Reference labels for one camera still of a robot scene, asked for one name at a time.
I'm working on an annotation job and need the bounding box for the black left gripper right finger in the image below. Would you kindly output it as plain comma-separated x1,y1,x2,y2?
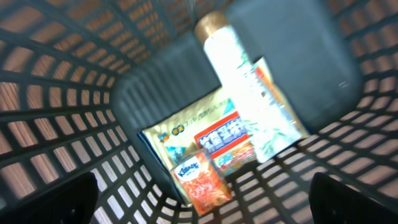
308,172,397,224

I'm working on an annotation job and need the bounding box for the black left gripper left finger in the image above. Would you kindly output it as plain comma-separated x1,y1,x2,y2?
1,172,99,224

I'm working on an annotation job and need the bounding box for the white tube gold cap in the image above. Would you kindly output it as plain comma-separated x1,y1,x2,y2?
194,11,306,163

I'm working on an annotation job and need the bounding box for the orange tissue pack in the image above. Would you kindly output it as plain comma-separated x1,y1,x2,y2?
172,150,233,216

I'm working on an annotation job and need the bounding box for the yellow snack bag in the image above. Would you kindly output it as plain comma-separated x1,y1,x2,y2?
137,57,310,178

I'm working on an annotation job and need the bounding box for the grey plastic basket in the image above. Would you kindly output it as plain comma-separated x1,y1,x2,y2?
1,0,397,223

